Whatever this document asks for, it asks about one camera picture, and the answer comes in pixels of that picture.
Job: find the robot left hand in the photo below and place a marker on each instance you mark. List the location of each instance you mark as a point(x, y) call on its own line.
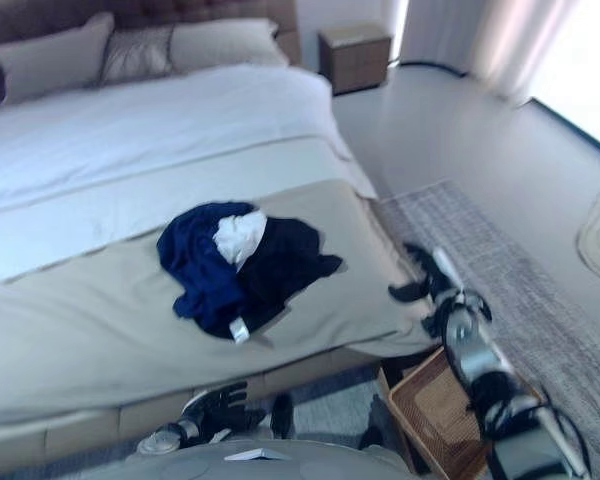
point(225, 404)

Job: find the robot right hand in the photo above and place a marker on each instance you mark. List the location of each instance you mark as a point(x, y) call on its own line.
point(426, 280)

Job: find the robot left silver arm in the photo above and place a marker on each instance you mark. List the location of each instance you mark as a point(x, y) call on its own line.
point(172, 436)

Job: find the beige bed runner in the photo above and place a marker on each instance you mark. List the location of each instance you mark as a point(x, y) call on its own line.
point(130, 325)

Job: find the woven wicker basket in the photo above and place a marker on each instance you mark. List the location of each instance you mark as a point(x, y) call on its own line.
point(430, 410)

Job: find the bed with beige base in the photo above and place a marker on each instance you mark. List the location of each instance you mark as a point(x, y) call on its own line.
point(155, 225)

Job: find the robot grey torso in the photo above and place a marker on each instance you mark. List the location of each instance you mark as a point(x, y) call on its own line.
point(280, 460)

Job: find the grey patterned rug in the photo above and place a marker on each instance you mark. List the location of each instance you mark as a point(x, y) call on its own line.
point(520, 280)

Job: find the black garment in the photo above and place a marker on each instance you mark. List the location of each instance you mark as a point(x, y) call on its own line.
point(280, 280)

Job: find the blue garment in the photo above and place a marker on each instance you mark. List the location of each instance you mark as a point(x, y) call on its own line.
point(200, 260)

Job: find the white garment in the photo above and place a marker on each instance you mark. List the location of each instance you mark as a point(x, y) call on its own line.
point(237, 237)

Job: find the brown wooden nightstand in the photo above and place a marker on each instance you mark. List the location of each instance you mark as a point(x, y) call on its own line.
point(355, 57)

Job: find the white sheer curtain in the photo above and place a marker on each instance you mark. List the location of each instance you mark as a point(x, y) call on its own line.
point(510, 45)

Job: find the white duvet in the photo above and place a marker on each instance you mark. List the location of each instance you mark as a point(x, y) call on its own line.
point(145, 145)

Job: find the long beige pillow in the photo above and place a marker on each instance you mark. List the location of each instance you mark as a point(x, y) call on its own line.
point(227, 45)

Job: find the patterned grey cushion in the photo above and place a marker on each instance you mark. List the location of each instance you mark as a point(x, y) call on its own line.
point(137, 54)

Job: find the large beige pillow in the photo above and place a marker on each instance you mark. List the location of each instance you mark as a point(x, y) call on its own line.
point(50, 57)

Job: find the tufted brown headboard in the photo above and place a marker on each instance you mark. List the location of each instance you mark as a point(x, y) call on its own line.
point(145, 12)

